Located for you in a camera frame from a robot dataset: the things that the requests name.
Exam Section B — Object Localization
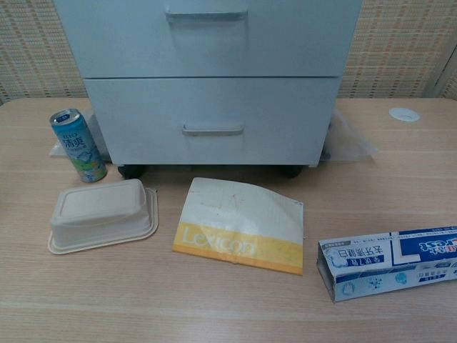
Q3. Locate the blue green drink can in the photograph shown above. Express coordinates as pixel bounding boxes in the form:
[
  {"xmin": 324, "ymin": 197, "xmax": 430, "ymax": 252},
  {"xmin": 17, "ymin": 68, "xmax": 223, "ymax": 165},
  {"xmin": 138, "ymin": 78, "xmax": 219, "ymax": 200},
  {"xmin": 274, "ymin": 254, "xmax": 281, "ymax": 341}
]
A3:
[{"xmin": 49, "ymin": 108, "xmax": 109, "ymax": 184}]

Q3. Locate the silver metal drawer handle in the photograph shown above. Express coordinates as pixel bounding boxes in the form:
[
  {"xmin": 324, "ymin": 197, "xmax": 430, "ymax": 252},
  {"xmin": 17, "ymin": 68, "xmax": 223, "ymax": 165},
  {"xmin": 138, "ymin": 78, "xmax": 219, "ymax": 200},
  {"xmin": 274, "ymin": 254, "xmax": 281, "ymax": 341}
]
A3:
[
  {"xmin": 164, "ymin": 9, "xmax": 249, "ymax": 24},
  {"xmin": 181, "ymin": 121, "xmax": 246, "ymax": 137}
]

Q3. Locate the blue white toothpaste box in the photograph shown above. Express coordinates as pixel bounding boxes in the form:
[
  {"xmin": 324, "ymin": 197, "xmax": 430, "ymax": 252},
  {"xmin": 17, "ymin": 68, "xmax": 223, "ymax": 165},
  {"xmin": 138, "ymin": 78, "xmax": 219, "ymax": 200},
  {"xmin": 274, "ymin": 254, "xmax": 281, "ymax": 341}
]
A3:
[{"xmin": 315, "ymin": 225, "xmax": 457, "ymax": 304}]

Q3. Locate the black caster wheel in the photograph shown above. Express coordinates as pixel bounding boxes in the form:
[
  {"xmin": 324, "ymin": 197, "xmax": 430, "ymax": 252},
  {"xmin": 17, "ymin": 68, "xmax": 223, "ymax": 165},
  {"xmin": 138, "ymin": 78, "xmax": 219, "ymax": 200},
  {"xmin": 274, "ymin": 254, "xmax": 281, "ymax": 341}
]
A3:
[
  {"xmin": 281, "ymin": 165, "xmax": 304, "ymax": 179},
  {"xmin": 117, "ymin": 164, "xmax": 147, "ymax": 179}
]

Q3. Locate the beige upturned food container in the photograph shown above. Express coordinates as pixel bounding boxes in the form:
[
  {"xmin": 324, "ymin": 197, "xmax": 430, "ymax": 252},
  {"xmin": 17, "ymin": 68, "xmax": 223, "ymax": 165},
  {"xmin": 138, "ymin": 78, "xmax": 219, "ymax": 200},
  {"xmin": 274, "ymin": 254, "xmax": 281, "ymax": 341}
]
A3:
[{"xmin": 47, "ymin": 178, "xmax": 161, "ymax": 256}]

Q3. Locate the woven folding screen panel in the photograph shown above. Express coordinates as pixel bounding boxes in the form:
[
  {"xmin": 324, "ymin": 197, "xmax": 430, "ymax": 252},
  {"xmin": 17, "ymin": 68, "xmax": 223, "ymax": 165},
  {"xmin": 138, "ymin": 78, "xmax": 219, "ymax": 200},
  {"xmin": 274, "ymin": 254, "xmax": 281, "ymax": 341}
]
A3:
[{"xmin": 433, "ymin": 44, "xmax": 457, "ymax": 101}]

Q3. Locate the white shallow drawer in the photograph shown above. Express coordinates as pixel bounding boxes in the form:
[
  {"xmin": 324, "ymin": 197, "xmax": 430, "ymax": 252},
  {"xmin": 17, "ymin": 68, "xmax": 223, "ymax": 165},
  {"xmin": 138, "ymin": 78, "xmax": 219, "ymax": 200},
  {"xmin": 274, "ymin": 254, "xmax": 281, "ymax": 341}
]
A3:
[{"xmin": 53, "ymin": 0, "xmax": 365, "ymax": 79}]

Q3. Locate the white yellow Lexicon envelope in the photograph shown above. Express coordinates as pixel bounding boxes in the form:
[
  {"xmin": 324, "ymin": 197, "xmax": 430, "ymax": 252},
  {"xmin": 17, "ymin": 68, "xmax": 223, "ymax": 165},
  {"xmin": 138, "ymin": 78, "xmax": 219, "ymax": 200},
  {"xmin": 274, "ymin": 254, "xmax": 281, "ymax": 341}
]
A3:
[{"xmin": 171, "ymin": 177, "xmax": 306, "ymax": 277}]

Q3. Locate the white three-drawer cabinet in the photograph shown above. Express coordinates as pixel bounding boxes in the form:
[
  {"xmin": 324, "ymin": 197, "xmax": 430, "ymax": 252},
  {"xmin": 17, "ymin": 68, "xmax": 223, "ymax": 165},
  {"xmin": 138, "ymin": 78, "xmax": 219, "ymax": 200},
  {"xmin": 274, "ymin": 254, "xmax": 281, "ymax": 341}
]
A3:
[{"xmin": 53, "ymin": 0, "xmax": 365, "ymax": 169}]

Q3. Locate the white round cable grommet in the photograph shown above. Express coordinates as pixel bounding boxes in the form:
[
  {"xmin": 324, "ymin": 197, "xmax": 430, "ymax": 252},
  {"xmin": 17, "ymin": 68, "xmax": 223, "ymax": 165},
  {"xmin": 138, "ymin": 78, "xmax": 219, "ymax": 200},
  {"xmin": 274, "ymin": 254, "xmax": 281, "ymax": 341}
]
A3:
[{"xmin": 388, "ymin": 106, "xmax": 420, "ymax": 124}]

